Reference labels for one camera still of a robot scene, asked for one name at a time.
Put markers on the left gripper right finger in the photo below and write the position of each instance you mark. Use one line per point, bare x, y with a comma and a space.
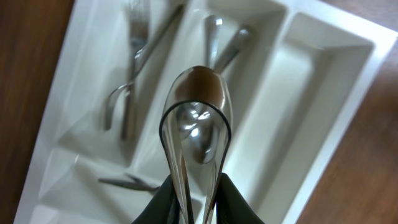
231, 207

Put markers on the steel tablespoon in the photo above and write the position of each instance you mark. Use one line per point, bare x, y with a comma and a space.
213, 24
239, 42

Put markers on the steel kitchen tongs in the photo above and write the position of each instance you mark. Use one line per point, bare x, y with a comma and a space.
195, 131

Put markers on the white plastic cutlery tray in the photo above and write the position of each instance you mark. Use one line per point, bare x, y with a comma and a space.
294, 90

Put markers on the steel teaspoon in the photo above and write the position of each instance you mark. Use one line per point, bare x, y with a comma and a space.
134, 183

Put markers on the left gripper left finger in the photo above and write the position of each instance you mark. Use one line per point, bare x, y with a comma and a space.
164, 207

